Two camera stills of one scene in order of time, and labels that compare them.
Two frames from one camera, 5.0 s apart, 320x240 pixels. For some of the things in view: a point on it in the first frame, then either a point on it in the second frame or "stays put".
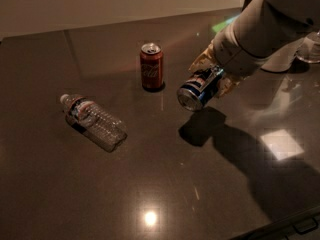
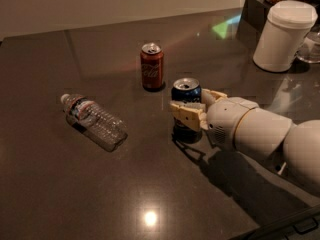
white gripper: (229, 55) → (225, 118)
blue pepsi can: (199, 87) → (186, 90)
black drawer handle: (306, 226) stays put
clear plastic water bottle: (99, 124) stays put
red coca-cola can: (152, 66) stays put
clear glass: (309, 48) stays put
